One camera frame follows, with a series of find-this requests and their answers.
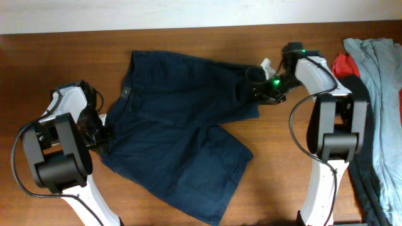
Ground navy blue shorts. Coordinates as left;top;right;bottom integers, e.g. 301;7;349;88
102;50;259;225

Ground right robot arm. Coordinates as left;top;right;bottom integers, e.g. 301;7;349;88
245;42;368;226

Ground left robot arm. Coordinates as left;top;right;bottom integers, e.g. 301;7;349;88
13;80;123;225

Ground red garment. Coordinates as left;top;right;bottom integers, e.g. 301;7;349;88
332;53;360;79

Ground light grey t-shirt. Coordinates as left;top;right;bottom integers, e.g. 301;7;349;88
343;38;401;225

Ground black nike garment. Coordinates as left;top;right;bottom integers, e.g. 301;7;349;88
339;74;389;225

